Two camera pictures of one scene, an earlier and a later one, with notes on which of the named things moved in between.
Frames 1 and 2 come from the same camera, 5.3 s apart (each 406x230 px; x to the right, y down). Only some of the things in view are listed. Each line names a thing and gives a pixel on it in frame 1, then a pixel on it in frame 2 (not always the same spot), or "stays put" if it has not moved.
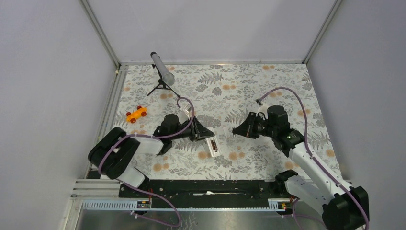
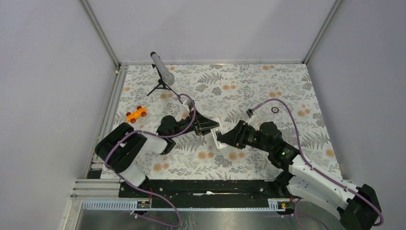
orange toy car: (132, 117) stays put
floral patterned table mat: (220, 96) stays put
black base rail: (206, 194) stays put
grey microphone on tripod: (167, 78) stays put
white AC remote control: (214, 147) to (216, 132)
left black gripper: (198, 131) to (203, 125)
